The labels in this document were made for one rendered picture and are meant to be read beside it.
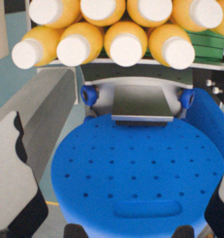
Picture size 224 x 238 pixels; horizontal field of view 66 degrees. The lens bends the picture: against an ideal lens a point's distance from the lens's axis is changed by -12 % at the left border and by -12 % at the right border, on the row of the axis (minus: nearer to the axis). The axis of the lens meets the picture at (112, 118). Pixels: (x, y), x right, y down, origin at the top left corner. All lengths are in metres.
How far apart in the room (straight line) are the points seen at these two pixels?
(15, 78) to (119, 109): 1.38
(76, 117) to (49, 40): 1.33
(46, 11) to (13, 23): 1.29
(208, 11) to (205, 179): 0.23
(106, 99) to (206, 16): 0.28
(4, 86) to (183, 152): 1.57
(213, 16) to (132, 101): 0.20
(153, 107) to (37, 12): 0.24
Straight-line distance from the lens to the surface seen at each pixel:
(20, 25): 1.51
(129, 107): 0.33
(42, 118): 0.89
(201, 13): 0.25
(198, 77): 1.33
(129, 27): 0.27
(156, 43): 0.28
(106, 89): 0.43
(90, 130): 0.36
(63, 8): 0.27
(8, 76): 1.67
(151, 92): 0.39
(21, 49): 0.28
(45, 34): 0.30
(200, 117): 1.05
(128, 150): 0.31
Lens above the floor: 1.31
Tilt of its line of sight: 58 degrees down
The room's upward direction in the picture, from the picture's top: 174 degrees counter-clockwise
